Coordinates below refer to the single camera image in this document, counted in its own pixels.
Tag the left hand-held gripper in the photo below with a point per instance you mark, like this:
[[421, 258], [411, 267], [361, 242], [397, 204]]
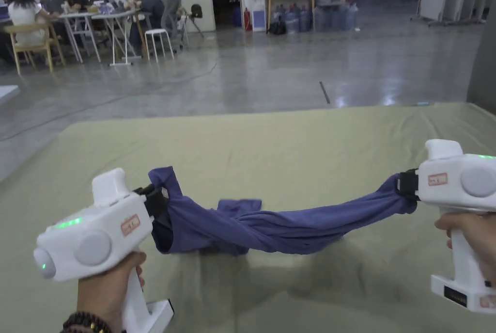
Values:
[[97, 228]]

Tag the person's right hand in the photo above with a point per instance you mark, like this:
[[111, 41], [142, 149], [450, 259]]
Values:
[[484, 240]]

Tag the dark blue shirt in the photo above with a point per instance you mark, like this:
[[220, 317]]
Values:
[[271, 228]]

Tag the red fire extinguisher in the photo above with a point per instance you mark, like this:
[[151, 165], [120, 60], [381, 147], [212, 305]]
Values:
[[247, 19]]

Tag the person's left hand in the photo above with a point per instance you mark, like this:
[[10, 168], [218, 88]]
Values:
[[102, 294]]

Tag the black floor strip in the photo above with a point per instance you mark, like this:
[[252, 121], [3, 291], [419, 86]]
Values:
[[324, 92]]

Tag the black backpack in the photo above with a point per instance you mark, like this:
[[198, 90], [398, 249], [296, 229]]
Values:
[[277, 28]]

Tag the stack of water bottles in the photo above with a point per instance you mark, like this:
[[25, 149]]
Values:
[[329, 15]]

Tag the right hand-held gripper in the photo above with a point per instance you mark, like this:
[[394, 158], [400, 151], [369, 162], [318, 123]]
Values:
[[465, 181]]

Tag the group of people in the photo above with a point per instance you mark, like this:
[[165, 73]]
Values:
[[23, 15]]

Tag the bed with beige sheet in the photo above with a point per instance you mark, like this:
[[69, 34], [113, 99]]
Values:
[[271, 147]]

